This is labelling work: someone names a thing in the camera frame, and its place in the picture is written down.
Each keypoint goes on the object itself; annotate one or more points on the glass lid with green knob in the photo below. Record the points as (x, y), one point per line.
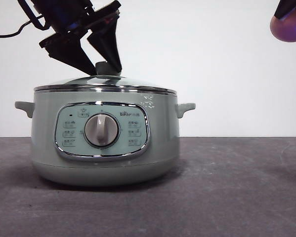
(105, 82)

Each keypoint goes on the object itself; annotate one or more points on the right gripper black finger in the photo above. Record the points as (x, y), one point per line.
(284, 8)

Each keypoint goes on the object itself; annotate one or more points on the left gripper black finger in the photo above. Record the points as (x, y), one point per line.
(68, 50)
(107, 44)

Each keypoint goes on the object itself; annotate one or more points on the pale green electric cooking pot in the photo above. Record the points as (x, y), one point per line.
(162, 138)

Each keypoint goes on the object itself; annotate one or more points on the brown egg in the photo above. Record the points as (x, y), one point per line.
(289, 28)

